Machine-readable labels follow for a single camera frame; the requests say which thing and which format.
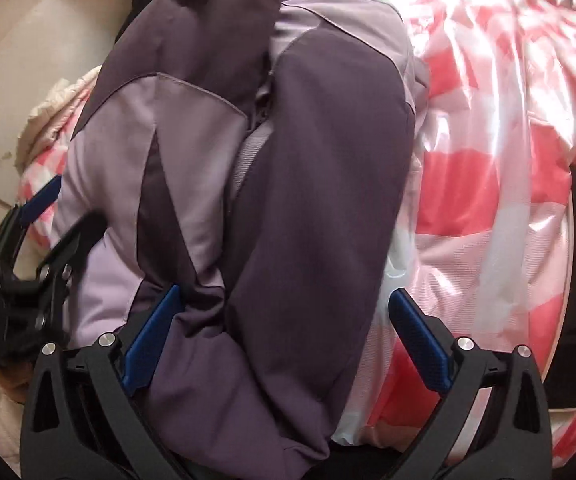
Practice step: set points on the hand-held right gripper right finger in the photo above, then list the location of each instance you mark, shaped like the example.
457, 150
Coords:
417, 335

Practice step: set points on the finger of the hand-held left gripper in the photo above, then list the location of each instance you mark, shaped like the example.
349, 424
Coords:
70, 250
38, 202

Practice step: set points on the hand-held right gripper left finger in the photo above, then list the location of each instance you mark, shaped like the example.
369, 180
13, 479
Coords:
153, 335

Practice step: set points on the purple two-tone jacket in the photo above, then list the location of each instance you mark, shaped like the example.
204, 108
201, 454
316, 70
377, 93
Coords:
318, 185

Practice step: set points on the cream quilted cloth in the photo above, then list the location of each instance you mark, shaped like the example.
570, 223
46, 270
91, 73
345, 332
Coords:
58, 105

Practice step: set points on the pink white checked blanket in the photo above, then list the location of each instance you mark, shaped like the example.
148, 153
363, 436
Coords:
492, 185

